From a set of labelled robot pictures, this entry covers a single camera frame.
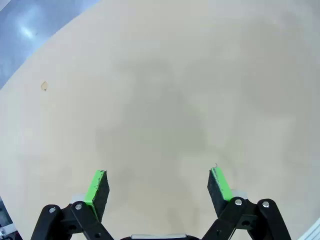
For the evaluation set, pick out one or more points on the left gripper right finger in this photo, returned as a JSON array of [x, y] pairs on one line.
[[217, 190]]

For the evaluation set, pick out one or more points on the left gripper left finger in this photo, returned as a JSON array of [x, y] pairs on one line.
[[97, 190]]

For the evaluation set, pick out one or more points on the white aluminium profile frame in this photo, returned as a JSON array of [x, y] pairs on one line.
[[312, 232]]

